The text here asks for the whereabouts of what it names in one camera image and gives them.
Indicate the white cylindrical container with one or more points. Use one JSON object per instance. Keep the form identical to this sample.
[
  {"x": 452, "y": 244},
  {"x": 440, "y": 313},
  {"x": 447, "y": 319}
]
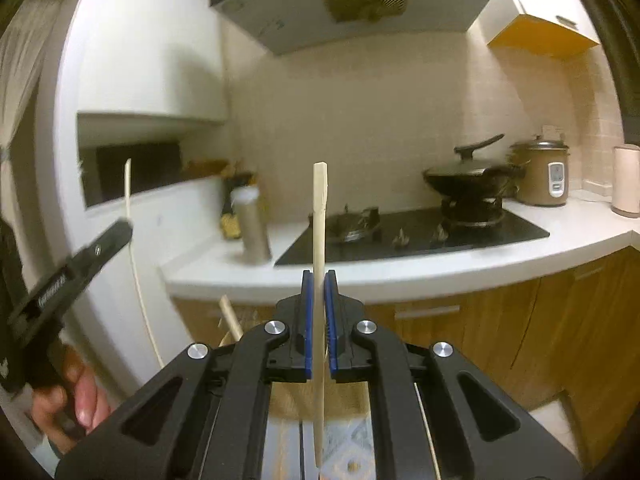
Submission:
[{"x": 626, "y": 180}]

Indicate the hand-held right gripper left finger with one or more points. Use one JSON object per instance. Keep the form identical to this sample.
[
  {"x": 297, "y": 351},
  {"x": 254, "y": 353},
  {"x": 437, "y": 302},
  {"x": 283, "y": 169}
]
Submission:
[{"x": 306, "y": 330}]

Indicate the brown rice cooker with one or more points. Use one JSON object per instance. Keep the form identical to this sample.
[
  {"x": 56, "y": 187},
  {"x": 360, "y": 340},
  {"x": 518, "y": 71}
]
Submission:
[{"x": 542, "y": 172}]

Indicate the silver canister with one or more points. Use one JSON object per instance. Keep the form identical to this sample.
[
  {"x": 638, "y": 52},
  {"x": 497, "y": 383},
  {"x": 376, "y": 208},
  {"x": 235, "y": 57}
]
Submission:
[{"x": 252, "y": 225}]

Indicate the wooden base cabinet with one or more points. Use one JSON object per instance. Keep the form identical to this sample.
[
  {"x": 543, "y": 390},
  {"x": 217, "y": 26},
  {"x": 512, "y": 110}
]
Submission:
[{"x": 500, "y": 350}]

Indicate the person's left hand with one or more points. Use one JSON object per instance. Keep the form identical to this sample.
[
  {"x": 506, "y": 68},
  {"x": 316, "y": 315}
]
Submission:
[{"x": 75, "y": 400}]

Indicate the black gas hob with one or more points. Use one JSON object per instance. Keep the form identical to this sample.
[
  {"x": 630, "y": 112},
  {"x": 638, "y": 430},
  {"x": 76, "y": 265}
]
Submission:
[{"x": 415, "y": 240}]

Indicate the black wok with lid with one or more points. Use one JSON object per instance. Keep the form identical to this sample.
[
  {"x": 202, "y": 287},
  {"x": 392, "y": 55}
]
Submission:
[{"x": 472, "y": 172}]

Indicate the grey range hood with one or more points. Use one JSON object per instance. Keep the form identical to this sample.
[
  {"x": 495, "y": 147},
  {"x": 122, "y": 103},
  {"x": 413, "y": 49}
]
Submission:
[{"x": 360, "y": 5}]

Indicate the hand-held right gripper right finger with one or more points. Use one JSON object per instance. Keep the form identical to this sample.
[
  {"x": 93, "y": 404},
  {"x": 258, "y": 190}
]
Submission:
[{"x": 331, "y": 330}]

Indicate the wooden chopstick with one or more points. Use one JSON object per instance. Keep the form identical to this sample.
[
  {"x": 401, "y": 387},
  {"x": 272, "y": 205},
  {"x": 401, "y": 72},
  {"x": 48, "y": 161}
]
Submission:
[
  {"x": 232, "y": 320},
  {"x": 320, "y": 220},
  {"x": 134, "y": 260}
]

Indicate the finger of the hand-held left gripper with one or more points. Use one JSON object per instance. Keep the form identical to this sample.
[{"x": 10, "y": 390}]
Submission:
[{"x": 85, "y": 265}]

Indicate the yellow wall cabinet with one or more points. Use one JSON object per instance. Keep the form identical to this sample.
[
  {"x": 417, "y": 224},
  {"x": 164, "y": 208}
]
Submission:
[{"x": 542, "y": 32}]

